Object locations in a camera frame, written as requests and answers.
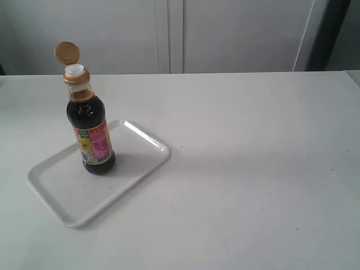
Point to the dark soy sauce bottle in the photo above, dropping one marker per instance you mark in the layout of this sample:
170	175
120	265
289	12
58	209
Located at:
86	112

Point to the dark vertical post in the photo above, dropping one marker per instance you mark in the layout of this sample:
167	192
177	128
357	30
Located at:
327	34

